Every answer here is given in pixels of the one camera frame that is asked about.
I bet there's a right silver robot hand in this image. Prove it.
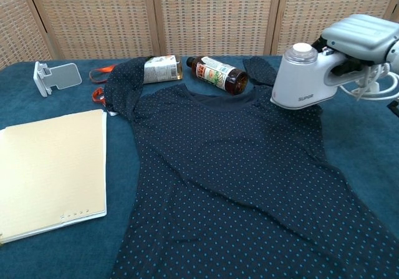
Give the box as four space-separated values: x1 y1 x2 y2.
311 14 399 77

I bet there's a white handheld garment steamer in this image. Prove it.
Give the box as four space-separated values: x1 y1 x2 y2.
269 42 362 110

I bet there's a dark brown sauce bottle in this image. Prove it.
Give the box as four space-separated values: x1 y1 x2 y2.
186 56 249 96

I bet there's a woven bamboo folding screen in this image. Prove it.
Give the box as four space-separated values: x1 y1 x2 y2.
0 0 399 71

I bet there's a navy polka dot shirt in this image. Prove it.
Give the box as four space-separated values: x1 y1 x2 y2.
104 56 399 279

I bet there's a white folding phone stand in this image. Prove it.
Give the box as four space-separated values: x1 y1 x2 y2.
33 61 83 98

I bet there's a cream paper folder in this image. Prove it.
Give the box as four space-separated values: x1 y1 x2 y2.
0 109 108 245

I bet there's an orange lanyard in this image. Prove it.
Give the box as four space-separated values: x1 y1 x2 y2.
89 66 118 117

